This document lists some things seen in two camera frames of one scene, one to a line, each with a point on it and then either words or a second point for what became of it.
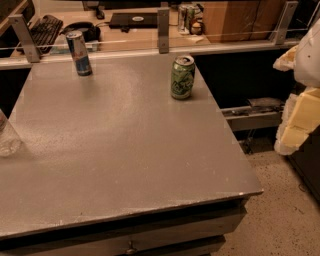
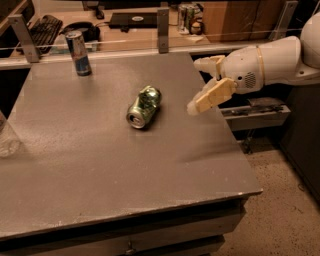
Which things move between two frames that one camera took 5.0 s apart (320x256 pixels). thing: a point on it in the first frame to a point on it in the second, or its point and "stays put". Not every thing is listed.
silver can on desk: x=186 y=16 stays put
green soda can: x=183 y=72 to x=145 y=105
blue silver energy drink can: x=77 y=44 stays put
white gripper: x=309 y=61 to x=240 y=70
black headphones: x=90 y=32 stays put
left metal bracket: x=26 y=37 stays put
